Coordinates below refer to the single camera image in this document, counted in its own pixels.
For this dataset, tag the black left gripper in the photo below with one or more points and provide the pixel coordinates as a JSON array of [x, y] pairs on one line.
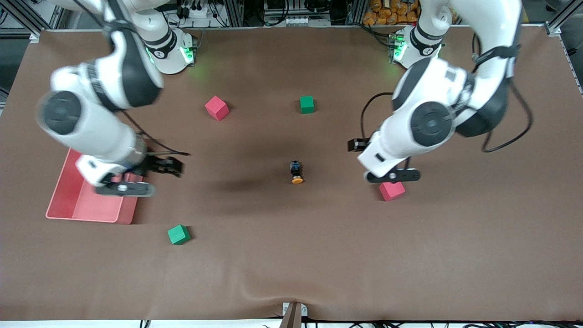
[[356, 145]]

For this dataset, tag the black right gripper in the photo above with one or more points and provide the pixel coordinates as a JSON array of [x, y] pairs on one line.
[[155, 164]]

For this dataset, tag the orange capped black push button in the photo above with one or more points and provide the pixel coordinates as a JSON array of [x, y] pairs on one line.
[[296, 169]]

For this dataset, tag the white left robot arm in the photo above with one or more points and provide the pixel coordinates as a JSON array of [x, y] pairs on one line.
[[423, 86]]

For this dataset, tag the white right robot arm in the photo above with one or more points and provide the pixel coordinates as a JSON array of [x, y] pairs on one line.
[[98, 132]]

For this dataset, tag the pink foam cube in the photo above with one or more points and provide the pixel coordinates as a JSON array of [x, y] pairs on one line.
[[391, 191], [216, 108]]

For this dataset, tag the pink plastic bin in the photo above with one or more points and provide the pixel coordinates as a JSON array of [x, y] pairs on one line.
[[86, 205]]

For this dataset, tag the green foam cube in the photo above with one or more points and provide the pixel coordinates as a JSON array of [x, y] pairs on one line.
[[307, 105], [178, 235]]

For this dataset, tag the brown table cover sheet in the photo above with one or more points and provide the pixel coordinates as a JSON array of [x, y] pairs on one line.
[[291, 255]]

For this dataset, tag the pile of orange packets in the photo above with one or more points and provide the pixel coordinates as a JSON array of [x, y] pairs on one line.
[[387, 16]]

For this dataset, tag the white terminal strip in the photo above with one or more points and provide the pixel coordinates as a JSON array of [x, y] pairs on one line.
[[296, 21]]

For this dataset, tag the white power strip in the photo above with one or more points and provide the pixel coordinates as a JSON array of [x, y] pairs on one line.
[[200, 12]]

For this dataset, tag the grey metal clamp bracket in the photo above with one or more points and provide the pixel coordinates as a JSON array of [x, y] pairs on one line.
[[304, 310]]

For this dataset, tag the aluminium frame profile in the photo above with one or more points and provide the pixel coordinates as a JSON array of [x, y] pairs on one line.
[[564, 16], [357, 11], [25, 18], [237, 13]]

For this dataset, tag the camera mounting pole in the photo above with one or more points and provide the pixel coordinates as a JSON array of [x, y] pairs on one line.
[[291, 321]]

